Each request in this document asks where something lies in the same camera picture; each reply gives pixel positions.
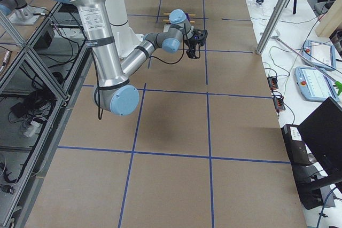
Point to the grabber tool with green handle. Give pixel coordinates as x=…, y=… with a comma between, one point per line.
x=336, y=83

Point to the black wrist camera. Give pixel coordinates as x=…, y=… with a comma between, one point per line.
x=199, y=37

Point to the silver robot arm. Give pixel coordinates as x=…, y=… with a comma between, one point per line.
x=113, y=92

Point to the black monitor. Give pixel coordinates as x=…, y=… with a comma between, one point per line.
x=314, y=150

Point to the teach pendant tablet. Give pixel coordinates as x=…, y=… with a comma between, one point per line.
x=313, y=85
x=321, y=54

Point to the black tripod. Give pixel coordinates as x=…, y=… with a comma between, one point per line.
x=294, y=7

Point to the near teach pendant tablet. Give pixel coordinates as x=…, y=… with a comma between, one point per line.
x=313, y=85

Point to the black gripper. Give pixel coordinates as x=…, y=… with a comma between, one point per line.
x=194, y=43

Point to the aluminium frame post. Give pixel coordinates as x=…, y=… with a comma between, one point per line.
x=270, y=27

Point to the far teach pendant tablet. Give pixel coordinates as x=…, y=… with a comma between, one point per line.
x=321, y=54

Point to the white towel rack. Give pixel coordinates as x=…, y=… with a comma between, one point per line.
x=180, y=18

